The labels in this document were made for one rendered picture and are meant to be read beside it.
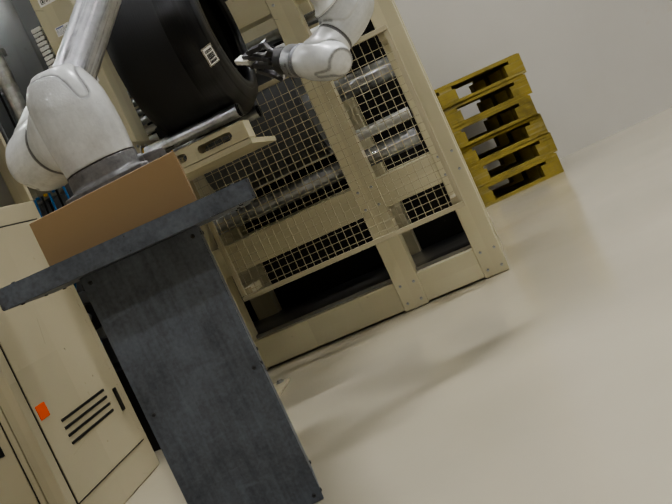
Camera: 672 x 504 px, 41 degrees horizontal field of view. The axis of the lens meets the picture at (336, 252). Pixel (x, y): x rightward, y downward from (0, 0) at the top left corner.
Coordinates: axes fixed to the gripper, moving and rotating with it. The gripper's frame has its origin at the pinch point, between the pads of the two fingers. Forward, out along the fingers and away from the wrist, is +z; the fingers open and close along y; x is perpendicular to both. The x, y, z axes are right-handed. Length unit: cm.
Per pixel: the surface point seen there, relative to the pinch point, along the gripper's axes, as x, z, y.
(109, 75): -13, 58, -3
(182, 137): -16.6, 29.0, 17.4
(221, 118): -6.3, 19.5, 17.3
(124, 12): -8.0, 33.0, -22.5
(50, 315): -84, 22, 27
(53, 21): -13, 70, -24
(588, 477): -70, -143, 26
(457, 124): 218, 169, 205
